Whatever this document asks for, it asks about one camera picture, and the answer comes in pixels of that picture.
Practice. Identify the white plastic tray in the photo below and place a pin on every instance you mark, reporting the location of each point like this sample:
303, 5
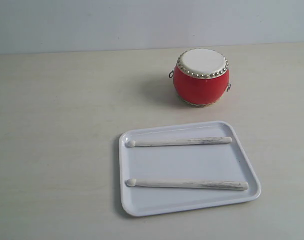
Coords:
215, 162

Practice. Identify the white drumstick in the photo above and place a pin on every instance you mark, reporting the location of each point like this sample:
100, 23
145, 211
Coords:
188, 184
179, 142

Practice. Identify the small red drum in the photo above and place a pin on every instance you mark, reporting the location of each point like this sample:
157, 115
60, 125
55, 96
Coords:
201, 76

